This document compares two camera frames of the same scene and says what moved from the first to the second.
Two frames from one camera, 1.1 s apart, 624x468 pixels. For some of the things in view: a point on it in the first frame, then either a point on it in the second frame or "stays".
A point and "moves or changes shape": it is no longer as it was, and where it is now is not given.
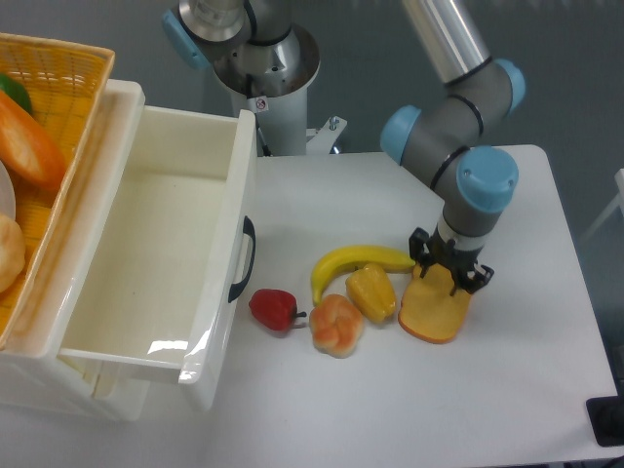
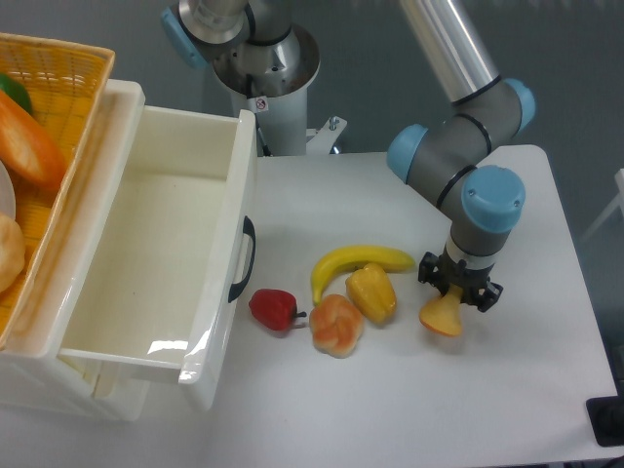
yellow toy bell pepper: [370, 292] stays
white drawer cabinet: [33, 373] stays
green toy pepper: [17, 90] stays
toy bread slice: [428, 309] moves or changes shape
